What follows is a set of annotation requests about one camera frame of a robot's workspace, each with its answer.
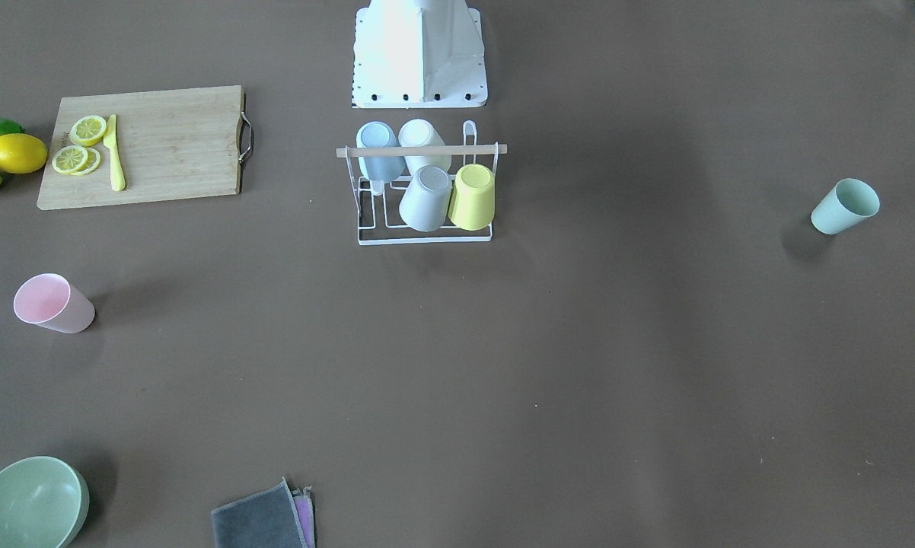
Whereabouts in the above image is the pink cup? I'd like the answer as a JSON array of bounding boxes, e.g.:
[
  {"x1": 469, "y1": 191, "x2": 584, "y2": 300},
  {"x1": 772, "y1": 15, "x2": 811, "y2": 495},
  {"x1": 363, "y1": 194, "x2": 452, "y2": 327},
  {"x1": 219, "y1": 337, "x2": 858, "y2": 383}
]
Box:
[{"x1": 12, "y1": 273, "x2": 96, "y2": 334}]

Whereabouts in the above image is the mint green cup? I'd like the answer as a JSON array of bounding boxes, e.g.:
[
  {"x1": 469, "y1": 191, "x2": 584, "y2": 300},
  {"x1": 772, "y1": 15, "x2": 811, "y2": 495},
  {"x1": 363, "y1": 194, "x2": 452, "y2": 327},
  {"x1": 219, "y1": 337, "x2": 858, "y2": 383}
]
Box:
[{"x1": 810, "y1": 178, "x2": 881, "y2": 235}]

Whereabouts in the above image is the grey folded cloth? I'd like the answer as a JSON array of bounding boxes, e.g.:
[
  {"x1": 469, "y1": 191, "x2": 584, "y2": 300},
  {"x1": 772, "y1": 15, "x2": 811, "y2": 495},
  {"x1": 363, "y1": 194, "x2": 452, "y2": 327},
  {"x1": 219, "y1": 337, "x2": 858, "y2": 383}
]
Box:
[{"x1": 211, "y1": 480, "x2": 316, "y2": 547}]

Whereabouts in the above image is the yellow cup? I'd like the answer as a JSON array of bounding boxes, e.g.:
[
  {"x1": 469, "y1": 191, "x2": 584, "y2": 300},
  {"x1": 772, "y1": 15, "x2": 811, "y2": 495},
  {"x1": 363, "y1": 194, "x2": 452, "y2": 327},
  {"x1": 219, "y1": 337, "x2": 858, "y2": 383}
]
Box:
[{"x1": 448, "y1": 164, "x2": 496, "y2": 231}]

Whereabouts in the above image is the white cup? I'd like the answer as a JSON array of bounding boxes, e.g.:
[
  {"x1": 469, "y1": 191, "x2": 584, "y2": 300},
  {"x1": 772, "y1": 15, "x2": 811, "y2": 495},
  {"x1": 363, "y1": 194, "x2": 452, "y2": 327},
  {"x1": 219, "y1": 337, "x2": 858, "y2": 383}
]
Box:
[{"x1": 397, "y1": 119, "x2": 453, "y2": 176}]

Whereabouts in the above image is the lemon slice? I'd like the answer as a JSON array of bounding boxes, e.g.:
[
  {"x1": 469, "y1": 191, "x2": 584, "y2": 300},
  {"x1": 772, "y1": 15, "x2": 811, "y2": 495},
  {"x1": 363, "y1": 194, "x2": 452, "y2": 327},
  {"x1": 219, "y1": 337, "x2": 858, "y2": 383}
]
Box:
[
  {"x1": 68, "y1": 115, "x2": 107, "y2": 147},
  {"x1": 50, "y1": 145, "x2": 90, "y2": 174}
]

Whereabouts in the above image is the green bowl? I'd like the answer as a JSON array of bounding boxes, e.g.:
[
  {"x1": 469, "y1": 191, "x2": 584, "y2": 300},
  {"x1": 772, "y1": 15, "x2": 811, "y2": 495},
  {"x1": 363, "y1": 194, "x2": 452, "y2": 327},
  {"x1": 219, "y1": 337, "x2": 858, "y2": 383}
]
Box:
[{"x1": 0, "y1": 457, "x2": 90, "y2": 547}]

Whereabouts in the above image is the wooden cutting board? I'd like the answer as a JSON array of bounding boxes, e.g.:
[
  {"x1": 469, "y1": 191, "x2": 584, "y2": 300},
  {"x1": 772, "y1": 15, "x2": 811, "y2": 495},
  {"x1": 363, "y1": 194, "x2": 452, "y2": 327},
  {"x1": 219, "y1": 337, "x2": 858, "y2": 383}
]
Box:
[{"x1": 37, "y1": 84, "x2": 247, "y2": 211}]

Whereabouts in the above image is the grey cup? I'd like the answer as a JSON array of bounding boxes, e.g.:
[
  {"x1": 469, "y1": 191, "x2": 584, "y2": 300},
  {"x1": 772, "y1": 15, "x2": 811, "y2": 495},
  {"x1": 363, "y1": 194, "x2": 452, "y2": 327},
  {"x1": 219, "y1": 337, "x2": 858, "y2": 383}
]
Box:
[{"x1": 399, "y1": 165, "x2": 453, "y2": 232}]

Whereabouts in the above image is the white wire cup rack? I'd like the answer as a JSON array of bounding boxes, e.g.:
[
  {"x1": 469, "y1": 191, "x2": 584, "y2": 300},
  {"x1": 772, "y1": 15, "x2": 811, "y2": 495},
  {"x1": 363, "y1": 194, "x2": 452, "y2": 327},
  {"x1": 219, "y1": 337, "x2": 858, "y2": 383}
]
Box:
[{"x1": 338, "y1": 120, "x2": 509, "y2": 246}]

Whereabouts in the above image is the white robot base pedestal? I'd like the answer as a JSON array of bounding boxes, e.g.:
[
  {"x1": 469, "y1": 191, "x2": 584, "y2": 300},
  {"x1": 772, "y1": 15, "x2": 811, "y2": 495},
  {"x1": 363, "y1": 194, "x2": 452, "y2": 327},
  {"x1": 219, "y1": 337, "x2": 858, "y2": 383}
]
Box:
[{"x1": 351, "y1": 1, "x2": 489, "y2": 109}]

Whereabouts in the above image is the upper lemon slice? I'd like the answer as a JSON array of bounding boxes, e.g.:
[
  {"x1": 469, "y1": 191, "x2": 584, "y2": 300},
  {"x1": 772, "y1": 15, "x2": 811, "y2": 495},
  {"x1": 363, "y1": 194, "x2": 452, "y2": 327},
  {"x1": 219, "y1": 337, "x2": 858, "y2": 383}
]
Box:
[{"x1": 68, "y1": 115, "x2": 107, "y2": 147}]

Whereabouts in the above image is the light blue cup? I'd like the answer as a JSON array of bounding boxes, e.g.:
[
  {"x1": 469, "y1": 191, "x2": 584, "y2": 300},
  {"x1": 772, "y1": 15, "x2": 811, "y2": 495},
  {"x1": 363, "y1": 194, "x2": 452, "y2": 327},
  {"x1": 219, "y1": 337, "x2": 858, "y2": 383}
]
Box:
[{"x1": 355, "y1": 121, "x2": 406, "y2": 183}]

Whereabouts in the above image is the yellow lemon near board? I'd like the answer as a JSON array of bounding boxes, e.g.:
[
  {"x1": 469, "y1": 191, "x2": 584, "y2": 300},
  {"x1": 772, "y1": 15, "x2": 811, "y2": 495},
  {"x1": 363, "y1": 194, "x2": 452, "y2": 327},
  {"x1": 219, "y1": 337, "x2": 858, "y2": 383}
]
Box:
[{"x1": 0, "y1": 134, "x2": 48, "y2": 174}]

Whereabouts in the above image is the lower lemon slice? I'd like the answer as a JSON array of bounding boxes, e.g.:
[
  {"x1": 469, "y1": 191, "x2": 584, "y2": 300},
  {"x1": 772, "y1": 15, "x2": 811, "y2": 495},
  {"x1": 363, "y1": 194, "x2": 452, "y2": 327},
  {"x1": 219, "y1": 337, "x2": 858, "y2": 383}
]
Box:
[{"x1": 50, "y1": 145, "x2": 90, "y2": 174}]

